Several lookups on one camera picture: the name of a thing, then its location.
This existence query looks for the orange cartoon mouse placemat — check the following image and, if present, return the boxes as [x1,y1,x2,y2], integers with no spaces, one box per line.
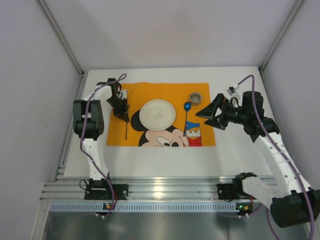
[106,82,216,147]

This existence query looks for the cream round plate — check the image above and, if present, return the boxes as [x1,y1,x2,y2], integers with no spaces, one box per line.
[139,99,176,132]

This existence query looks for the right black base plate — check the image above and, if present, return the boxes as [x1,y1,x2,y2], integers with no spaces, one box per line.
[216,183,241,202]

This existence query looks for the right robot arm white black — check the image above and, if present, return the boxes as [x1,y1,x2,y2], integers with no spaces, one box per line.
[196,91,320,228]

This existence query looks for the blue metal fork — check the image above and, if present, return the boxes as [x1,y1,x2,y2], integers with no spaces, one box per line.
[125,121,130,141]

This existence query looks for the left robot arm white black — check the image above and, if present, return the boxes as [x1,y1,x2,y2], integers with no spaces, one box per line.
[73,73,130,184]

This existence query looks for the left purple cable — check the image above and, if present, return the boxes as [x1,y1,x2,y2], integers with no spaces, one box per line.
[79,73,128,219]

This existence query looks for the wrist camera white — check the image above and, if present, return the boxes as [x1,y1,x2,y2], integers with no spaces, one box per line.
[117,89,128,100]
[226,83,240,100]

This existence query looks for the small grey ceramic cup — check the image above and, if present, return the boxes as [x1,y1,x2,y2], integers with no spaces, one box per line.
[189,92,203,106]

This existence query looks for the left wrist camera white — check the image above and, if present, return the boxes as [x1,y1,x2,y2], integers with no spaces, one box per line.
[117,89,128,100]

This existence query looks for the aluminium mounting rail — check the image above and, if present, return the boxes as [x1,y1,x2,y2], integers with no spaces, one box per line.
[39,176,312,201]

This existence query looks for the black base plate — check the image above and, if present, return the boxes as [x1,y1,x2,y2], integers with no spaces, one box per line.
[216,183,241,202]
[84,178,129,201]

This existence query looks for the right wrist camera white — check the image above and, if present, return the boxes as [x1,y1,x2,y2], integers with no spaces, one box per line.
[226,83,240,100]

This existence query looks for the slotted grey cable duct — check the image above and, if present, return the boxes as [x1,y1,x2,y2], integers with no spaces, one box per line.
[49,201,253,214]

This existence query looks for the blue metal spoon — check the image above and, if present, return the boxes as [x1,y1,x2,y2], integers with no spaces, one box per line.
[183,101,192,137]

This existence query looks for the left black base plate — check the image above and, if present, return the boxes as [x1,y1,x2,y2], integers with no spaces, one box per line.
[84,178,129,201]

